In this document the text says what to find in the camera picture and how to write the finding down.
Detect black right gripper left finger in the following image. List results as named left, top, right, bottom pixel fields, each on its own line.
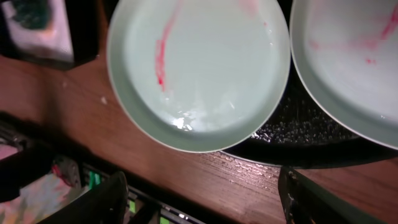
left=39, top=172, right=128, bottom=224

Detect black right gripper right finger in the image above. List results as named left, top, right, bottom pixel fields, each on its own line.
left=278, top=167, right=382, bottom=224

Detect light green plate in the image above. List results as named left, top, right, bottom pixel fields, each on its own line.
left=106, top=0, right=290, bottom=153
left=290, top=0, right=397, bottom=148

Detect green yellow sponge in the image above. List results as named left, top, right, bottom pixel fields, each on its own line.
left=11, top=0, right=52, bottom=30

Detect round black tray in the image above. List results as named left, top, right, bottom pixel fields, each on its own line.
left=223, top=68, right=397, bottom=169

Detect rectangular black sponge tray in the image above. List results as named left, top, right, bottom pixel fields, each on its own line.
left=1, top=0, right=99, bottom=70

